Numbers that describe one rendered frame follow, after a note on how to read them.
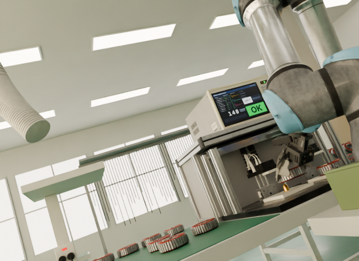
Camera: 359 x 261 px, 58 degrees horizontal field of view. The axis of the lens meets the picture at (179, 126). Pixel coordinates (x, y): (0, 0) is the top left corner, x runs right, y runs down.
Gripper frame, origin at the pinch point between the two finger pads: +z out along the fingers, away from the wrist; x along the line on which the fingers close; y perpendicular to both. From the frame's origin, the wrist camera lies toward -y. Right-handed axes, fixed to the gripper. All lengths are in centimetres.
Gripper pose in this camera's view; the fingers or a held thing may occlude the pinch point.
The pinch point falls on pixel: (289, 174)
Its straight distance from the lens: 132.5
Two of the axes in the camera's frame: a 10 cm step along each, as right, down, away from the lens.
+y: 4.3, 3.5, -8.3
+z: 0.7, 9.0, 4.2
